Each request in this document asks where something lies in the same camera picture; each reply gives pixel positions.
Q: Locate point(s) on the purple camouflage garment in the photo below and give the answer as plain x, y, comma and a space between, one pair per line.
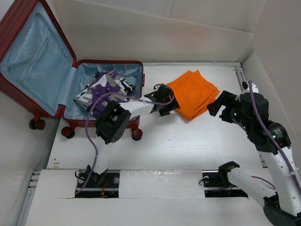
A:
104, 82

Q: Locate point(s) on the red hard-shell suitcase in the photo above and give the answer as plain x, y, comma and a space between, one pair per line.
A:
39, 69

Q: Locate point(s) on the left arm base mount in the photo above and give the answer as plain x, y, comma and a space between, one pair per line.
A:
109, 188

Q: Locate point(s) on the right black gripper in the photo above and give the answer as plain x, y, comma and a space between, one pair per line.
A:
226, 98

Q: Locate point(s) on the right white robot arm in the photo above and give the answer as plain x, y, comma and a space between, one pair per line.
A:
282, 206

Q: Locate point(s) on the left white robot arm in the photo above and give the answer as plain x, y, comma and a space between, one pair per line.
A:
114, 119

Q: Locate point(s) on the orange garment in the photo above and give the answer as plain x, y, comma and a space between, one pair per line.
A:
193, 93

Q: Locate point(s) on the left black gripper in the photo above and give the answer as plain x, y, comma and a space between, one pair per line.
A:
171, 107

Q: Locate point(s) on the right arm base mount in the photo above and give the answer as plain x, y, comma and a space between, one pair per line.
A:
215, 187

